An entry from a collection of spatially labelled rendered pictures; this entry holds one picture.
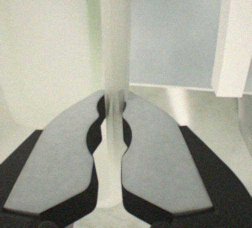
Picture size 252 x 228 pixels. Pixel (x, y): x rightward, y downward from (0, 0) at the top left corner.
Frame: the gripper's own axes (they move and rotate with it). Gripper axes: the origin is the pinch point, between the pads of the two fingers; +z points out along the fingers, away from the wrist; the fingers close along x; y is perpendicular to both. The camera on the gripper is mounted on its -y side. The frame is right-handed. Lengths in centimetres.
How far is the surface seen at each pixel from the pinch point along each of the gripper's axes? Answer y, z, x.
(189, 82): 16.7, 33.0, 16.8
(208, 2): -2.7, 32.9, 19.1
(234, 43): 4.5, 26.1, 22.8
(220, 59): 8.6, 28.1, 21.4
